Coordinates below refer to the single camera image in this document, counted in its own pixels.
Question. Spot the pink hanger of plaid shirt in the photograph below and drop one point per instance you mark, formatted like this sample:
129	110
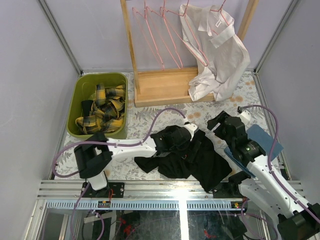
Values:
163	31

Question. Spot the wooden clothes rack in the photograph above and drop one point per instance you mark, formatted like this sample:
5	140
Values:
157	87

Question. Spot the aluminium front frame rail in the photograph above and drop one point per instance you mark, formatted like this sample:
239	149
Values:
70	189

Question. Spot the pink wire hanger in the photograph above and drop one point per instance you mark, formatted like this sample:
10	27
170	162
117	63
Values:
149	56

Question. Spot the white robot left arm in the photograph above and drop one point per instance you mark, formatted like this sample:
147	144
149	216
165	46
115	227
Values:
94	154

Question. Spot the yellow plaid flannel shirt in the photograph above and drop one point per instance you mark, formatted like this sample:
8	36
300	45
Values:
107	112

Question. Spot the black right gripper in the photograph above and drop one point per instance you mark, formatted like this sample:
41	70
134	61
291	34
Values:
219	119

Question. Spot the black button shirt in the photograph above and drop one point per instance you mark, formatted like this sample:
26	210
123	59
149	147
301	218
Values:
86	107

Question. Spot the floral patterned tablecloth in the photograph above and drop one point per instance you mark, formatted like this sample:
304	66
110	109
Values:
139	120

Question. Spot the olive green plastic basket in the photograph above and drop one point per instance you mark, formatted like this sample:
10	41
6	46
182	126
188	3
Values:
84	90

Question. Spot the white hanging shirt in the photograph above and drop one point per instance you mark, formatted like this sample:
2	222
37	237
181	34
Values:
227	57

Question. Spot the folded blue cloth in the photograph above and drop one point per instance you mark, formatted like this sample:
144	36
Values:
257	134

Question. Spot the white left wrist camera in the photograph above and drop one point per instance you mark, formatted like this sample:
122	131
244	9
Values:
191	127

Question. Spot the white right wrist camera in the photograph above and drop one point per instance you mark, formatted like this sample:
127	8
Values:
244	115

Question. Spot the pink hanger of black shirt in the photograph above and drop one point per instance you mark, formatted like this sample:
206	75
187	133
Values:
189	36

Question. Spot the pink hanger of white shirt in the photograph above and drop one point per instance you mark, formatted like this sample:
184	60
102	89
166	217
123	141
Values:
223	19

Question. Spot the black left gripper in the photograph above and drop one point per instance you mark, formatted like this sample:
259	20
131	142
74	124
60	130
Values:
186	135

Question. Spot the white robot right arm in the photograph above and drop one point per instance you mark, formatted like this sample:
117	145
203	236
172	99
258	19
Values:
259	181

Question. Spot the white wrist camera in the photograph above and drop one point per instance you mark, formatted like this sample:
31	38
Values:
244	115
191	127

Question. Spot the grey slotted cable duct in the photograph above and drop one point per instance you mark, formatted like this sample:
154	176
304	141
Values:
190	205

